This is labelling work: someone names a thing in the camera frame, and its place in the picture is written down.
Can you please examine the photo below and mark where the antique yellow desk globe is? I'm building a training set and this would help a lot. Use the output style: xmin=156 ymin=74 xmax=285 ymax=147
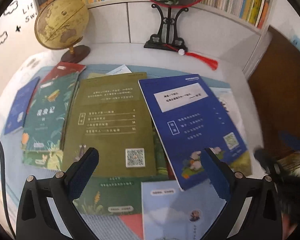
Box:
xmin=34 ymin=0 xmax=90 ymax=63

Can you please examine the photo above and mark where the light blue sky book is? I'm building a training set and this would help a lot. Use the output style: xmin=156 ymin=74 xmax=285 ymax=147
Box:
xmin=141 ymin=180 xmax=226 ymax=240

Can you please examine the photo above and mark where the black cable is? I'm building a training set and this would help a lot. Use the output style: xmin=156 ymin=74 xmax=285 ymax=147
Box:
xmin=0 ymin=127 xmax=17 ymax=240

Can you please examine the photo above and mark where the olive green book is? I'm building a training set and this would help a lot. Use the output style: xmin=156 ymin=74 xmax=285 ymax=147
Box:
xmin=61 ymin=72 xmax=157 ymax=177

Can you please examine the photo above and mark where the dark green insect book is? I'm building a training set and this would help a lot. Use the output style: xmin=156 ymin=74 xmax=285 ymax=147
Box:
xmin=21 ymin=72 xmax=79 ymax=170

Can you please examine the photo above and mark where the blue book with white label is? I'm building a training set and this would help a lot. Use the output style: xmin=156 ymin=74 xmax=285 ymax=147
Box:
xmin=139 ymin=74 xmax=250 ymax=191

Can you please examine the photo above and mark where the round embroidered fan on stand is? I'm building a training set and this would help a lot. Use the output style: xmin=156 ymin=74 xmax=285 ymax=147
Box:
xmin=144 ymin=0 xmax=202 ymax=54

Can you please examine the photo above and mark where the green book with wheat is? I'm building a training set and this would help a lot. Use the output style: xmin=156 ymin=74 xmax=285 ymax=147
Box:
xmin=73 ymin=174 xmax=169 ymax=216

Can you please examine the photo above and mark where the small dark blue book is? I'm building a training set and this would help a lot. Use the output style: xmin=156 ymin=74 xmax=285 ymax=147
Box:
xmin=4 ymin=77 xmax=40 ymax=135

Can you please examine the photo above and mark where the brown wooden door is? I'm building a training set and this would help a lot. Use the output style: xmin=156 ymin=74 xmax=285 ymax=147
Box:
xmin=248 ymin=27 xmax=300 ymax=159

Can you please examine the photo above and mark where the red fairy tale book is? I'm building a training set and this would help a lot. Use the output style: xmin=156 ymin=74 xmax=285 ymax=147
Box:
xmin=27 ymin=61 xmax=86 ymax=113

